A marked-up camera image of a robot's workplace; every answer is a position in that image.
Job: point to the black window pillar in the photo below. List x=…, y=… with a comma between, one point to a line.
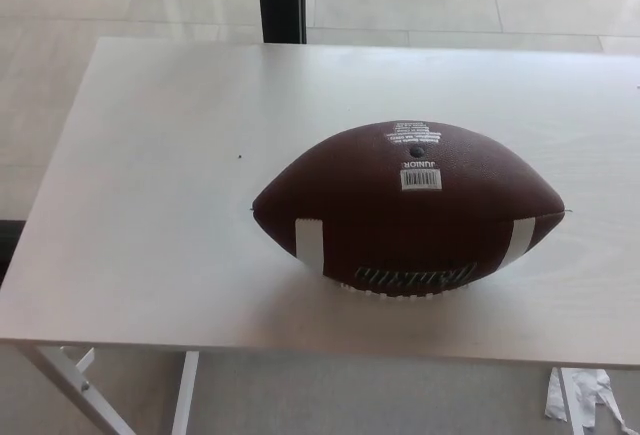
x=280, y=0

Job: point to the white straight table leg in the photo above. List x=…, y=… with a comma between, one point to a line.
x=184, y=395
x=571, y=405

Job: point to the black object at floor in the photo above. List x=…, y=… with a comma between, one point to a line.
x=7, y=250

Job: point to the crumpled white paper scrap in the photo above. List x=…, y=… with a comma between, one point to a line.
x=552, y=399

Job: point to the white slanted table leg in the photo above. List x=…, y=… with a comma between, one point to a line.
x=65, y=385

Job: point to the brown junior football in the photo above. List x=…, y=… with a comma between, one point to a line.
x=400, y=225

